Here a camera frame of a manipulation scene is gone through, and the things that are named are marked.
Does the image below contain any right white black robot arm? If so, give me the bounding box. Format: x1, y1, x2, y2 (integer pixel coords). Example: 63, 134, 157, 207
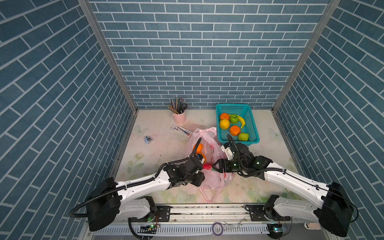
213, 143, 357, 237

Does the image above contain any yellow banana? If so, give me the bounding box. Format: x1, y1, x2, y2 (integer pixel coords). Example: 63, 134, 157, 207
237, 115, 246, 129

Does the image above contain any white pencil box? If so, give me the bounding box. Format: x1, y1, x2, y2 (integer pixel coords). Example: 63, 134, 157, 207
171, 125, 193, 138

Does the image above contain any pink pencil cup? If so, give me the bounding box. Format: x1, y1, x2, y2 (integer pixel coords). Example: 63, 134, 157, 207
172, 111, 187, 125

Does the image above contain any pink plastic bag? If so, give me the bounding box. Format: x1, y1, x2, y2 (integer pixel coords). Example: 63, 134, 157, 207
187, 127, 234, 204

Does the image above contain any aluminium mounting rail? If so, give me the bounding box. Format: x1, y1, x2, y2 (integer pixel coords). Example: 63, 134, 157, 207
79, 204, 312, 240

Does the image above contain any small blue clip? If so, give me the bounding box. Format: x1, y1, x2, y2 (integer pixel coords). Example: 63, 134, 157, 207
144, 136, 153, 144

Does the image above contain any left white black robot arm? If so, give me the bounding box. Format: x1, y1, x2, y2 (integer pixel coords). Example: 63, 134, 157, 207
86, 155, 205, 232

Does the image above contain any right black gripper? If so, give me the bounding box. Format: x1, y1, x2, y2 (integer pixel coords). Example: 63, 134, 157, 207
211, 156, 247, 172

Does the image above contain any green pepper in basket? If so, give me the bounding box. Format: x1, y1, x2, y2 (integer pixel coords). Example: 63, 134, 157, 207
229, 115, 239, 125

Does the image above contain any orange fruit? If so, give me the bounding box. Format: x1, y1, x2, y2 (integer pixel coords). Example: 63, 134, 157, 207
220, 113, 230, 121
229, 126, 242, 136

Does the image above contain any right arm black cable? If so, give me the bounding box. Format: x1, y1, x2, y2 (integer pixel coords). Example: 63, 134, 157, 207
226, 133, 360, 223

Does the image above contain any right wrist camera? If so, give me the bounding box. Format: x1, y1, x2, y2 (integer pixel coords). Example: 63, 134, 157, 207
221, 143, 235, 160

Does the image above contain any teal plastic basket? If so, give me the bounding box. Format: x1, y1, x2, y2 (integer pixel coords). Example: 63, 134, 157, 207
216, 104, 260, 146

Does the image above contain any dragon fruit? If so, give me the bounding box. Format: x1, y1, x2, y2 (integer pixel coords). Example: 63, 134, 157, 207
203, 163, 213, 170

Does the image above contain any yellow lemon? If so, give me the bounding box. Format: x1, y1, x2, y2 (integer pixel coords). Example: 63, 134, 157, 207
219, 119, 231, 130

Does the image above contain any green pear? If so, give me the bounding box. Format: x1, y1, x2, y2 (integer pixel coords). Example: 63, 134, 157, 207
238, 133, 249, 142

